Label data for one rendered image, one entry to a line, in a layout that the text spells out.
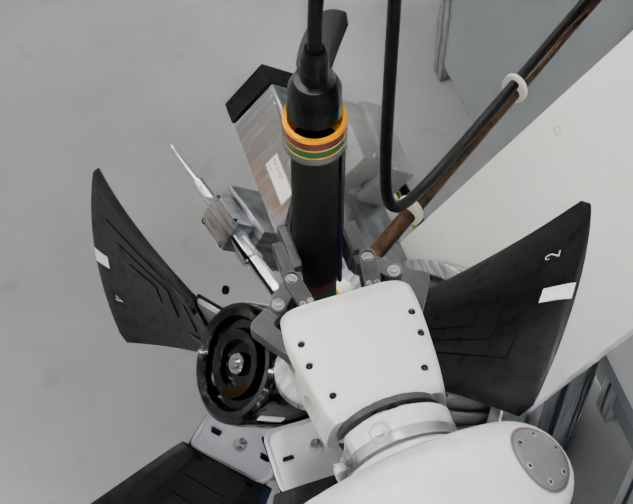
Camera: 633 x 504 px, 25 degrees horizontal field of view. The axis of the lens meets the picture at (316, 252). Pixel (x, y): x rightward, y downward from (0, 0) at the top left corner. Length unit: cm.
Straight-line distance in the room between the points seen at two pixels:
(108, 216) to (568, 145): 51
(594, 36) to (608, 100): 85
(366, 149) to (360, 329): 61
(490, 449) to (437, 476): 5
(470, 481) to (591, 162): 69
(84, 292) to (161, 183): 30
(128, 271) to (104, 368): 119
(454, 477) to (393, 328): 19
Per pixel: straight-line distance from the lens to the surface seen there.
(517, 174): 156
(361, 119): 165
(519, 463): 89
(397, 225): 123
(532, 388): 118
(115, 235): 163
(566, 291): 122
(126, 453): 272
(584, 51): 240
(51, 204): 302
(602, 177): 149
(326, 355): 101
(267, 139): 167
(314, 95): 92
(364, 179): 163
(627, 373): 184
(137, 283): 162
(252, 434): 148
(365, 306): 103
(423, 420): 97
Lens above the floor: 246
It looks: 58 degrees down
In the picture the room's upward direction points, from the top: straight up
